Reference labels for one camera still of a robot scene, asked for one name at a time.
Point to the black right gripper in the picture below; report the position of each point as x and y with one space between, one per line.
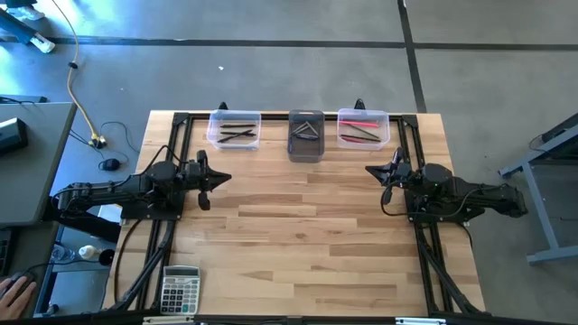
398 155

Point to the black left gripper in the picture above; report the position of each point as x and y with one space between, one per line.
202 158

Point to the black pencil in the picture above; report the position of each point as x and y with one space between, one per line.
365 132
368 139

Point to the black pen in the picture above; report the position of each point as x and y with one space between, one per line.
238 133
228 138
238 126

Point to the pink pencil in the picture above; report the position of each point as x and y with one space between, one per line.
359 123

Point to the blue Madisi crayon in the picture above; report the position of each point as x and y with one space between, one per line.
291 144
307 136

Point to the grey crayon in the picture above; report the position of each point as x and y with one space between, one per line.
300 128
314 128

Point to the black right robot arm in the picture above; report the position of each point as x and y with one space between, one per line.
478 198

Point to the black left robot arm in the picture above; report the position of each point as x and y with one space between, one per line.
113 192

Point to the clear plastic bin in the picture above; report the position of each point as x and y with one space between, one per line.
233 144
363 115

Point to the grey translucent plastic bin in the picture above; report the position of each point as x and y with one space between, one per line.
306 153

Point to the grey desk calculator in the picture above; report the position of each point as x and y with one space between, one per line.
180 289

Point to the black round cap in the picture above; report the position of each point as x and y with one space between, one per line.
107 257

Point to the small white bottle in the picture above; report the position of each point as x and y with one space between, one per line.
89 251

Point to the clear plastic water bottle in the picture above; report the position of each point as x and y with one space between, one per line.
63 253

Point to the grey desk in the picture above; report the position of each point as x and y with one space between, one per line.
36 180

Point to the black box device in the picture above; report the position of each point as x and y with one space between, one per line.
12 135

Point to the black computer mouse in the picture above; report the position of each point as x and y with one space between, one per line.
25 274

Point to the black keyboard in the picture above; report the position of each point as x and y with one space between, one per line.
3 250

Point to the person's hand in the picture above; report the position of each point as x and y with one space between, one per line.
13 300

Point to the person's leg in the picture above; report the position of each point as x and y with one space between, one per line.
27 12
18 28

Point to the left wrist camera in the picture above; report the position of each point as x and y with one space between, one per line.
192 169

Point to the black frame foot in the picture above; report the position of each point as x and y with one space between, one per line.
359 104
223 106

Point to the silver metal bracket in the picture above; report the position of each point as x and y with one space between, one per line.
420 321
168 321

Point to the grey metal table frame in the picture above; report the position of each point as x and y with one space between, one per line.
548 234

